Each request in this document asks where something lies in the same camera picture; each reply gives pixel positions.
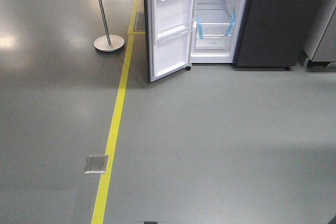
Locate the stainless steel appliance right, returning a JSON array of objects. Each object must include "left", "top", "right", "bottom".
[{"left": 303, "top": 4, "right": 335, "bottom": 68}]

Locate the yellow floor tape line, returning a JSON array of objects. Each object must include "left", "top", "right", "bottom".
[{"left": 91, "top": 0, "right": 144, "bottom": 224}]

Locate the blue tape strip lower left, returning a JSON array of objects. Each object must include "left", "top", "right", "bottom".
[{"left": 195, "top": 17, "right": 204, "bottom": 39}]

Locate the blue tape strip lower right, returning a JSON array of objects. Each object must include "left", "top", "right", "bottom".
[{"left": 225, "top": 7, "right": 235, "bottom": 37}]

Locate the blue tape strip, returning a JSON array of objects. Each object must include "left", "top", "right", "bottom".
[
  {"left": 195, "top": 17, "right": 204, "bottom": 39},
  {"left": 225, "top": 7, "right": 235, "bottom": 37}
]

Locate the open refrigerator body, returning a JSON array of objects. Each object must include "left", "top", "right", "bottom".
[{"left": 191, "top": 0, "right": 322, "bottom": 68}]

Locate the refrigerator door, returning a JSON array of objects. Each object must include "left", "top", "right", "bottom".
[{"left": 144, "top": 0, "right": 196, "bottom": 82}]

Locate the metal floor plate near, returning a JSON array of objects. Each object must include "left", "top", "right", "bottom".
[{"left": 83, "top": 155, "right": 109, "bottom": 174}]

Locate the middle clear door bin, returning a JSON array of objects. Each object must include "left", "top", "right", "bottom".
[{"left": 156, "top": 19, "right": 195, "bottom": 42}]

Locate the silver pole stand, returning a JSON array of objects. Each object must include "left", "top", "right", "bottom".
[{"left": 93, "top": 0, "right": 125, "bottom": 53}]

